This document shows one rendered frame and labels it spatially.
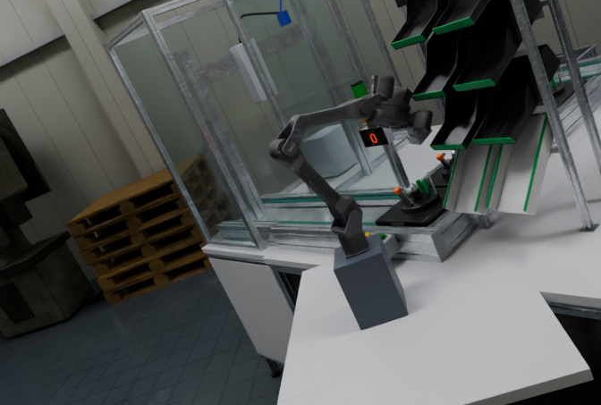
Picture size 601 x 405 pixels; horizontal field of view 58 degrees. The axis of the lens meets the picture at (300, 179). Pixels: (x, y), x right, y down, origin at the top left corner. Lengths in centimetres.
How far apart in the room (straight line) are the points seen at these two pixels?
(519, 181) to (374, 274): 48
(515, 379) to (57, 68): 596
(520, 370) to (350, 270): 49
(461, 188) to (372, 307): 47
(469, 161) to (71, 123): 545
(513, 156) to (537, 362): 62
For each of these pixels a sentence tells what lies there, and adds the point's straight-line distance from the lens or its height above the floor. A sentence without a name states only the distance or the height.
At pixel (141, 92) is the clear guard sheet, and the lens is 270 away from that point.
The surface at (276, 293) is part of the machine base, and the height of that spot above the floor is 65.
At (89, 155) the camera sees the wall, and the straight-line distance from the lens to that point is 666.
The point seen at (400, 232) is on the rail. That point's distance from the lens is 178.
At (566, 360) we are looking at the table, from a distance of 127.
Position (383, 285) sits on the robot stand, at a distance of 150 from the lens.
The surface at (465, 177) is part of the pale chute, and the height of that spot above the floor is 107.
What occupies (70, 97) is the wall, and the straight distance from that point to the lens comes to 660.
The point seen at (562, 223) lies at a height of 86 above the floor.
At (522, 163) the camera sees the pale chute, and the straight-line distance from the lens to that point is 162.
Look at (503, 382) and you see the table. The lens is 125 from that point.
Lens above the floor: 166
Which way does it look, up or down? 14 degrees down
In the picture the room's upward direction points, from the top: 25 degrees counter-clockwise
